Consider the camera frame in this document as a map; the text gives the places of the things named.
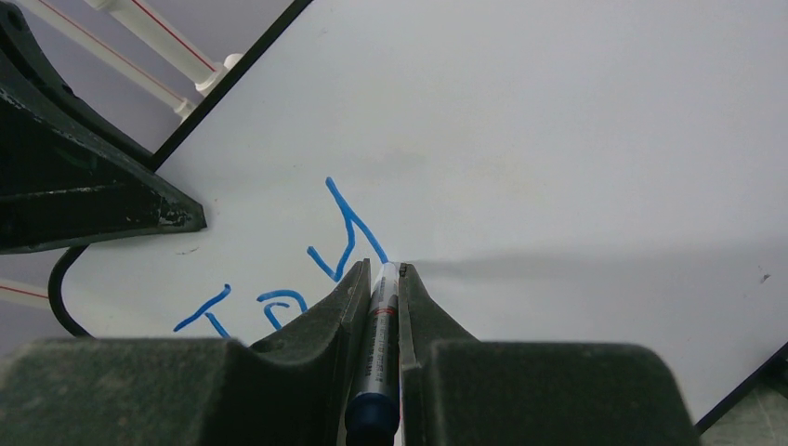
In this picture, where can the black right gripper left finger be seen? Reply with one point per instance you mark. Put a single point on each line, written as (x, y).
(289, 388)

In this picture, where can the white whiteboard black frame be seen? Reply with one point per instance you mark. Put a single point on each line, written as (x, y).
(592, 171)

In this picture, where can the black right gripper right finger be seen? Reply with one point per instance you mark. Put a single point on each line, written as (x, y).
(458, 390)

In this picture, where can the white pvc pipe frame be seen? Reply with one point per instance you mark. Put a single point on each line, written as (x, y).
(214, 27)

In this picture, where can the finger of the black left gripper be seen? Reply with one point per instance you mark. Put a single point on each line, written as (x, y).
(68, 176)

